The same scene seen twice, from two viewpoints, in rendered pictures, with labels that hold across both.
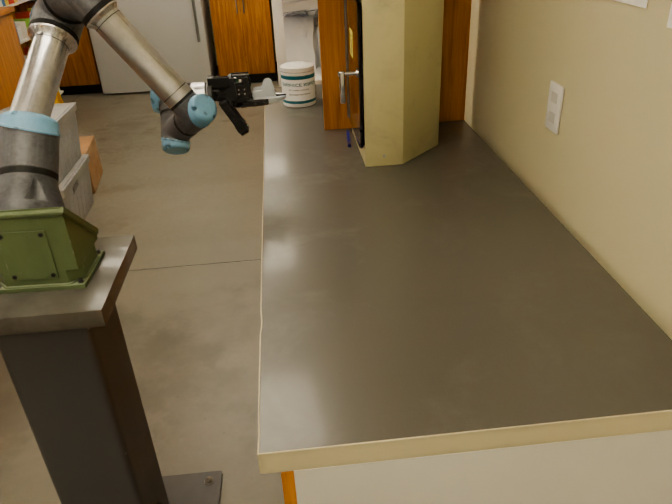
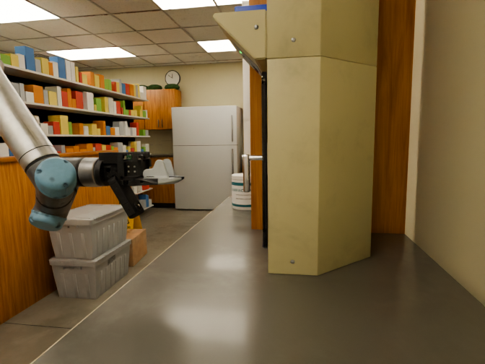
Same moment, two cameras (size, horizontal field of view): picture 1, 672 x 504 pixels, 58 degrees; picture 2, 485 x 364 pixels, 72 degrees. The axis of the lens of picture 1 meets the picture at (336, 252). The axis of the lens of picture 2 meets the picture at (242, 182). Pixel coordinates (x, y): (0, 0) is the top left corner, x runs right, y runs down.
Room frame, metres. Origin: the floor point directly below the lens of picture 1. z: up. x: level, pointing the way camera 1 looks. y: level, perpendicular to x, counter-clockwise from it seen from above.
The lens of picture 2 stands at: (0.93, -0.22, 1.24)
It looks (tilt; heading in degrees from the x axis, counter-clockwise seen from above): 7 degrees down; 14
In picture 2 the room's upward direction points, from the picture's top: 1 degrees counter-clockwise
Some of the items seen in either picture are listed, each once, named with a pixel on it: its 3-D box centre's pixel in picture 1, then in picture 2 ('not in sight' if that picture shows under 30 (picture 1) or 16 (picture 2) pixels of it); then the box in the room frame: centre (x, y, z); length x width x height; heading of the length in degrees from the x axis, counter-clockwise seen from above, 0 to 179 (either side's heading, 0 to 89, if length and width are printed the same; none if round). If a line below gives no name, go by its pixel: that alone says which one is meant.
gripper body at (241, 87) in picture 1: (230, 91); (124, 169); (1.68, 0.27, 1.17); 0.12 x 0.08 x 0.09; 94
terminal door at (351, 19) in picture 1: (353, 67); (270, 159); (1.82, -0.08, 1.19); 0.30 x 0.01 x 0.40; 4
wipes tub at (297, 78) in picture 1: (298, 84); (246, 191); (2.37, 0.11, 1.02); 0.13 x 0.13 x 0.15
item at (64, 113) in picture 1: (33, 146); (92, 229); (3.35, 1.70, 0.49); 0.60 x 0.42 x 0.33; 4
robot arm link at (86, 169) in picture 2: (201, 95); (96, 172); (1.68, 0.35, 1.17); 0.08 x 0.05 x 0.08; 4
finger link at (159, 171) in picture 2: (268, 92); (161, 172); (1.67, 0.16, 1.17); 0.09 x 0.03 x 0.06; 90
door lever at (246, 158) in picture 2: (348, 86); (253, 172); (1.71, -0.06, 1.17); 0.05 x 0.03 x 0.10; 94
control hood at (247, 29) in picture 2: not in sight; (250, 54); (1.81, -0.03, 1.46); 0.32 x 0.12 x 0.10; 4
